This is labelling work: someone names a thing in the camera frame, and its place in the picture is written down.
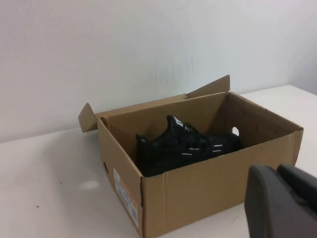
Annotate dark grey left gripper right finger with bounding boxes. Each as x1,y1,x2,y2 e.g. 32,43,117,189
276,163,317,210

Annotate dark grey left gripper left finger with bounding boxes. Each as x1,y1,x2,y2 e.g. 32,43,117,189
244,164,317,238

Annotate black sneaker with grey dashes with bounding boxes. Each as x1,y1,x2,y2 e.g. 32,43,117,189
135,115,242,178

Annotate brown cardboard shoe box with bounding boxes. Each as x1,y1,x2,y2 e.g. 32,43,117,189
78,74,304,238

